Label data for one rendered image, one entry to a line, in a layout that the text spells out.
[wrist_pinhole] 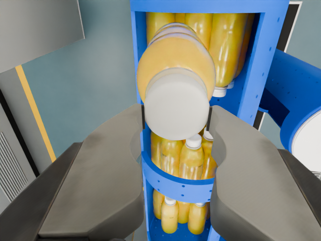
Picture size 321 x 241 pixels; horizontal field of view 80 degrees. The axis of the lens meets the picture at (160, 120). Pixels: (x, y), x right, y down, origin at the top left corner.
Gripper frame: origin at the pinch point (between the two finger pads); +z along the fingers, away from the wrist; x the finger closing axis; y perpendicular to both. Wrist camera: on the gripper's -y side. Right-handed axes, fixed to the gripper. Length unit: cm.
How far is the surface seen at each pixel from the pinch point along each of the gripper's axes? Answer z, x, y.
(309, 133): 39, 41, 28
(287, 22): 128, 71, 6
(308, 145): 39, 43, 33
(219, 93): 31.4, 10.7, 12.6
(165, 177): 21.1, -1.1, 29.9
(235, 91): 40.2, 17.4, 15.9
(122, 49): 143, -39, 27
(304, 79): 56, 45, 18
